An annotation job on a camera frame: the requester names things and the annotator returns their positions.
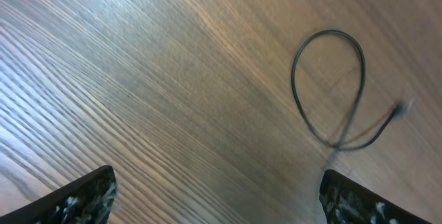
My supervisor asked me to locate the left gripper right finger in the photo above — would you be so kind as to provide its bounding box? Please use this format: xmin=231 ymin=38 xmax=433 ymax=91
xmin=319 ymin=169 xmax=429 ymax=224

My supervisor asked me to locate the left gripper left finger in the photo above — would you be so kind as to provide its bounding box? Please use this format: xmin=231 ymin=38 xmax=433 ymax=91
xmin=1 ymin=165 xmax=117 ymax=224

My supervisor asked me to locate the black USB cable thick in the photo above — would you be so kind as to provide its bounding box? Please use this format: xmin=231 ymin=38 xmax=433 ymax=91
xmin=291 ymin=29 xmax=412 ymax=151

